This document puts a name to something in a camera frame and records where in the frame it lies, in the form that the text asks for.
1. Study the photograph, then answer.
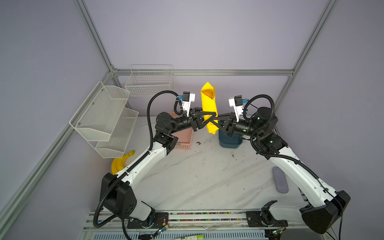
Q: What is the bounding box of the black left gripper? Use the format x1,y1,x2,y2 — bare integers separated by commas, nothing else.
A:
169,107,216,135

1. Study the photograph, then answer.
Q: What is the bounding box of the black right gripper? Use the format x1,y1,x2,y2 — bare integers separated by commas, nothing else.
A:
208,112,260,139

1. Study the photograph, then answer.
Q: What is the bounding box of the yellow paper napkin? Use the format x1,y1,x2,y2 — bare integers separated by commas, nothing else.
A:
201,82,219,135

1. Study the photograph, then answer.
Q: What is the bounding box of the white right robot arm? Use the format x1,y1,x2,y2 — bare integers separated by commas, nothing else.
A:
201,90,351,234

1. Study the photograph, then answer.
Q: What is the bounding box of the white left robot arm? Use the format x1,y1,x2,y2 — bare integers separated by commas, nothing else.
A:
93,90,218,228

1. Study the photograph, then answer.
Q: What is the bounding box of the teal oval plastic tub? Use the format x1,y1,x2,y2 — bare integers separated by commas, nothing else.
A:
219,125,243,149

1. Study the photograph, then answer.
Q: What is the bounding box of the pink perforated plastic basket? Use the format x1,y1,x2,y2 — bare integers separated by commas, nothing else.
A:
172,128,194,150

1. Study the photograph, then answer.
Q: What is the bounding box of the grey oval case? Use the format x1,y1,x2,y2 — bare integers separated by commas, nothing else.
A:
272,167,289,194

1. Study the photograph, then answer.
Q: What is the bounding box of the white mesh shelf lower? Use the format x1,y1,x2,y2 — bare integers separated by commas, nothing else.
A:
95,108,139,159

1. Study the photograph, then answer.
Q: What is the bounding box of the white mesh shelf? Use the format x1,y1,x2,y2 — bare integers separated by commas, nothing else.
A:
95,108,139,159
69,82,130,142

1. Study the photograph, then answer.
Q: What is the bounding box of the yellow banana toy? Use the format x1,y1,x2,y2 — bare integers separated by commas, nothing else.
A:
111,151,135,175

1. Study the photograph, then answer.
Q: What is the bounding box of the white mesh shelf upper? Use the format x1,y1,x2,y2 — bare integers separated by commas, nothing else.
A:
69,82,130,142

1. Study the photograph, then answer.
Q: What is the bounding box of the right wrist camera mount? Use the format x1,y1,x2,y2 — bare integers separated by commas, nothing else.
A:
229,95,248,122

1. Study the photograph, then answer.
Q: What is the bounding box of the white wire wall basket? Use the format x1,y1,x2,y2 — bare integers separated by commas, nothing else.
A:
125,65,174,97

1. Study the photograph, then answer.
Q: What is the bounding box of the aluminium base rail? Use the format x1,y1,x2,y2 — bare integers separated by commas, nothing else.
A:
83,207,331,232

